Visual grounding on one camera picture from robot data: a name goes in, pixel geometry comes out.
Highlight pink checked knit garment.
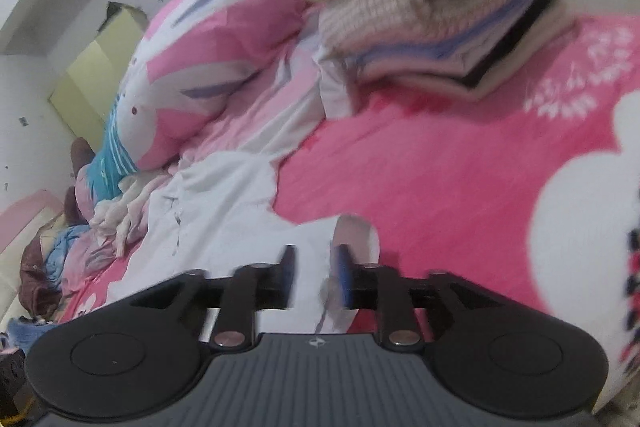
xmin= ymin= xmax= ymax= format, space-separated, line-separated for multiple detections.
xmin=317 ymin=0 xmax=556 ymax=72

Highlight lilac folded garment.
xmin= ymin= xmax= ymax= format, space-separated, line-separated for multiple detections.
xmin=350 ymin=0 xmax=551 ymax=72

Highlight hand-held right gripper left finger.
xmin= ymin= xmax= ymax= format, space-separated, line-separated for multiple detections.
xmin=127 ymin=244 xmax=297 ymax=352

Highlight black folded garment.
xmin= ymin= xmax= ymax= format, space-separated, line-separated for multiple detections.
xmin=460 ymin=0 xmax=563 ymax=90

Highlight pink floral bed blanket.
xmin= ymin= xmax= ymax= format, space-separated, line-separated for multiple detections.
xmin=57 ymin=14 xmax=640 ymax=408

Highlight brown garment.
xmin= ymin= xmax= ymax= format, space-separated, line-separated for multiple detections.
xmin=20 ymin=137 xmax=96 ymax=318

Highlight white knit garment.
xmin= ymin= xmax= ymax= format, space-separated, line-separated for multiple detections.
xmin=92 ymin=172 xmax=176 ymax=258

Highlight pink and cream headboard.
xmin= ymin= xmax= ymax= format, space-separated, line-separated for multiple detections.
xmin=0 ymin=189 xmax=66 ymax=323

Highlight pink cartoon print quilt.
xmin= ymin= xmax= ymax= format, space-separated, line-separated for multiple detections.
xmin=75 ymin=0 xmax=361 ymax=273

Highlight white button shirt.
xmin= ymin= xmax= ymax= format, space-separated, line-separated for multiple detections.
xmin=107 ymin=152 xmax=381 ymax=333

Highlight light blue patterned cloth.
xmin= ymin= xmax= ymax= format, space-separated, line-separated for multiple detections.
xmin=42 ymin=224 xmax=96 ymax=288

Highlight blue denim jeans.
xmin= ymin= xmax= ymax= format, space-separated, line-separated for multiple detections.
xmin=7 ymin=317 xmax=46 ymax=348

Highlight pale yellow wardrobe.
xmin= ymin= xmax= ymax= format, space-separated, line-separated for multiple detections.
xmin=47 ymin=9 xmax=151 ymax=152

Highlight pale pink folded garment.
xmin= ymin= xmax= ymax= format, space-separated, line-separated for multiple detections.
xmin=370 ymin=7 xmax=576 ymax=102

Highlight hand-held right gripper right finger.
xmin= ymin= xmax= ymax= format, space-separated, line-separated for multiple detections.
xmin=335 ymin=243 xmax=506 ymax=352

